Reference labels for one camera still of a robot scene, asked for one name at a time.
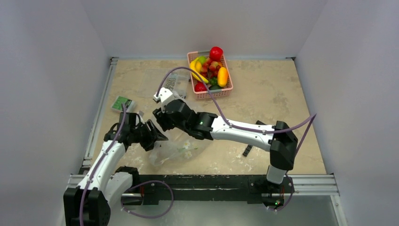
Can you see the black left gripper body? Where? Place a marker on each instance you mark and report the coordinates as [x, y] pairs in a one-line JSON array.
[[145, 134]]

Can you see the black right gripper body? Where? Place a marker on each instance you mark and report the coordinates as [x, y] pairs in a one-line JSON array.
[[166, 117]]

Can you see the red fake apple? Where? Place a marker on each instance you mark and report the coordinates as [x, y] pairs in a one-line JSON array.
[[200, 87]]

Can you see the clear plastic bag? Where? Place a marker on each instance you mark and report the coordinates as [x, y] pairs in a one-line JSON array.
[[179, 147]]

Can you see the small yellow fake banana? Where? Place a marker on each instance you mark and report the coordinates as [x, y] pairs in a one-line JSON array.
[[196, 72]]

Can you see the red fake grape bunch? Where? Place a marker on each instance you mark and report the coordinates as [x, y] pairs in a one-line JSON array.
[[210, 68]]

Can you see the orange fake fruit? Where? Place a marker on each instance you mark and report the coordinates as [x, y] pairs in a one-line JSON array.
[[222, 77]]

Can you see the pink red fake peach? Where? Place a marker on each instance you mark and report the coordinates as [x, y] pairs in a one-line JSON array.
[[216, 53]]

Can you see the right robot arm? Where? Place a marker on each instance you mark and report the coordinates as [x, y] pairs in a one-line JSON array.
[[278, 140]]

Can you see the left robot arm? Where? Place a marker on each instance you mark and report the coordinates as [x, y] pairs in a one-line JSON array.
[[89, 202]]

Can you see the green fake lime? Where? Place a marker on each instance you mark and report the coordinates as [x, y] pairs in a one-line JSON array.
[[202, 59]]

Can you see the green label small box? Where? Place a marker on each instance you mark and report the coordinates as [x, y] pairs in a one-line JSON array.
[[120, 101]]

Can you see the pink plastic basket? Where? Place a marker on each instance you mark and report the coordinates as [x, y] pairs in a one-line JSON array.
[[222, 92]]

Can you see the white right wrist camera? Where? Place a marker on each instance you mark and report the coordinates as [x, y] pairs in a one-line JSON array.
[[164, 97]]

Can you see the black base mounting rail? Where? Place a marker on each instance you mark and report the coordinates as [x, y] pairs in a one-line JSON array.
[[252, 189]]

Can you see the black T-handle tool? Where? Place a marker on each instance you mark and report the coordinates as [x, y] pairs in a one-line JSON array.
[[249, 147]]

